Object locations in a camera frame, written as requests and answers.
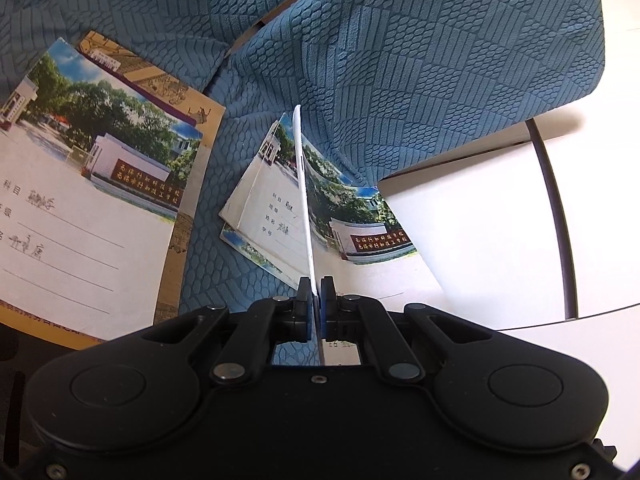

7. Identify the scenic photo envelope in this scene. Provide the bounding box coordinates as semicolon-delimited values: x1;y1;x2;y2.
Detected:
0;37;204;344
293;104;326;365
220;114;449;311
220;223;298;288

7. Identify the scenic photo envelope bottom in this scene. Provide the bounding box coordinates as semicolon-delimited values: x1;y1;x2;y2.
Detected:
220;223;298;288

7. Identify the brown antique painting book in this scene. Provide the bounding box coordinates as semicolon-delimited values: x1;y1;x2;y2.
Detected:
0;29;228;351

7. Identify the purple gold book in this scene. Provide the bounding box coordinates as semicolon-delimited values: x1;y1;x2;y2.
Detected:
79;52;196;128

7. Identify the scenic photo envelope top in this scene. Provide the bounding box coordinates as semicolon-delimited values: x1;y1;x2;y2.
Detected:
0;37;204;344

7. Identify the white sofa armrest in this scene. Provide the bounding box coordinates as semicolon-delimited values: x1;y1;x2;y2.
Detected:
380;110;582;330

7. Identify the blue textured sofa cover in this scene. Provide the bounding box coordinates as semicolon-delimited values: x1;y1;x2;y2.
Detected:
1;0;605;311

